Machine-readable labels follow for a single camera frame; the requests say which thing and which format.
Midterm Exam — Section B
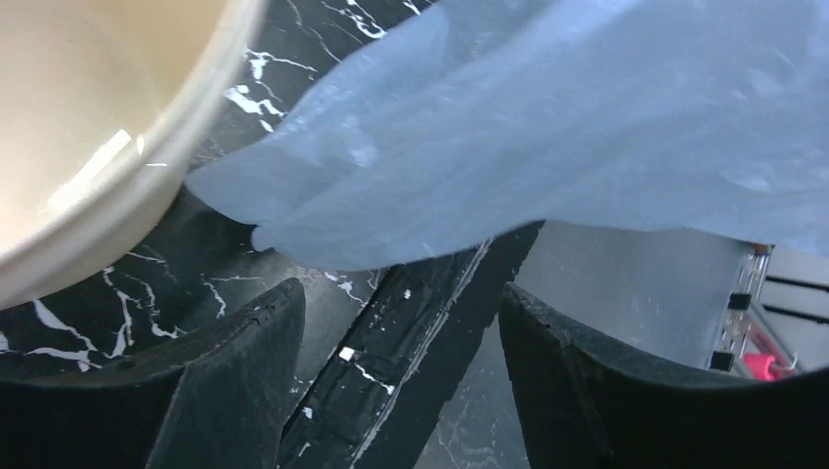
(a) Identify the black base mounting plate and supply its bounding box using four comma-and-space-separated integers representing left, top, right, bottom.
278, 222, 542, 468

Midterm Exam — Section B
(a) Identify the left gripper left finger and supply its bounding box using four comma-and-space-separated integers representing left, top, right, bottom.
1, 278, 306, 468

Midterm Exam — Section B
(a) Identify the beige round trash bin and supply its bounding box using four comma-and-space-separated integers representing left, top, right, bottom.
1, 1, 267, 308

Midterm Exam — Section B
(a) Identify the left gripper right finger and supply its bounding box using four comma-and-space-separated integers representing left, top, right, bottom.
499, 283, 828, 468

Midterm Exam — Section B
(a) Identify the light blue plastic bag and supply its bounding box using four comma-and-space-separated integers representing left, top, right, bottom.
186, 1, 828, 271

